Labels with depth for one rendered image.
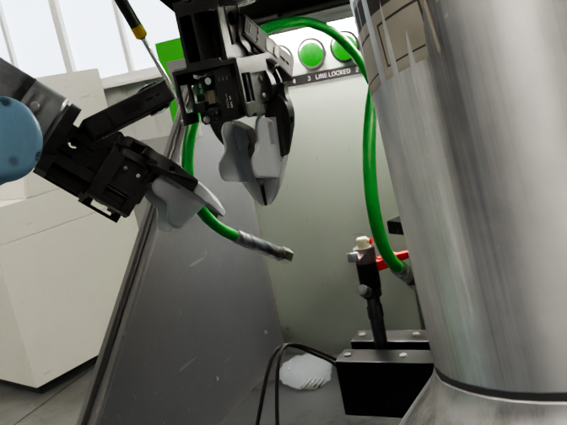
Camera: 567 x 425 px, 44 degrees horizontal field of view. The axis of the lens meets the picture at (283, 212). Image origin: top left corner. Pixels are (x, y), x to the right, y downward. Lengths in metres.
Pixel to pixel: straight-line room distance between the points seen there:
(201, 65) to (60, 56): 5.63
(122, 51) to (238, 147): 5.17
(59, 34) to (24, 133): 5.54
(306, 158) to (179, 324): 0.37
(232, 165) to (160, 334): 0.41
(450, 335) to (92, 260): 3.73
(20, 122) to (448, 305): 0.52
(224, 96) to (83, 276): 3.24
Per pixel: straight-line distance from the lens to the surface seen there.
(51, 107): 0.79
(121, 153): 0.79
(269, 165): 0.69
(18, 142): 0.63
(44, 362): 3.77
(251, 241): 0.88
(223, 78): 0.64
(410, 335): 0.98
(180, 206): 0.80
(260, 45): 0.71
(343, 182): 1.21
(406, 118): 0.15
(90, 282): 3.87
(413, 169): 0.16
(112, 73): 5.95
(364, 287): 0.90
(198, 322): 1.13
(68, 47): 6.16
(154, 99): 0.82
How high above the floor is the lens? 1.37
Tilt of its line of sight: 12 degrees down
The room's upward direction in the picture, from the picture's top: 12 degrees counter-clockwise
